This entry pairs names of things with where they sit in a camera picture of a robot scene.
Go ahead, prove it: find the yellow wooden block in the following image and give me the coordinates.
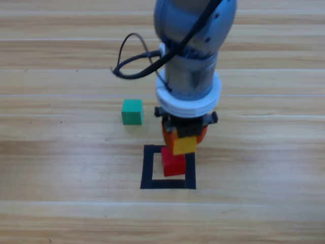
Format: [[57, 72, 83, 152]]
[[172, 136, 198, 156]]

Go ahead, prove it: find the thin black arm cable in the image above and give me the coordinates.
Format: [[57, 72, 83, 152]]
[[118, 33, 171, 92]]

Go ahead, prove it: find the green wooden block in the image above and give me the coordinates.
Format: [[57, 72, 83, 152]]
[[121, 99, 144, 126]]

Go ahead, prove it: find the black tape square outline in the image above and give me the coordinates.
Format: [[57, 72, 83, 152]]
[[140, 144, 197, 190]]

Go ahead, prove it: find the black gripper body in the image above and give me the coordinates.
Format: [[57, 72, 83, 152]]
[[154, 106, 219, 139]]

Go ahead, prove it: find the red wooden block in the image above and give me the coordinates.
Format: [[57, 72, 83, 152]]
[[161, 146, 187, 177]]

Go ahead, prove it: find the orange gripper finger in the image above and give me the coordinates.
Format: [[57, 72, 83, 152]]
[[161, 126, 180, 153], [195, 126, 209, 144]]

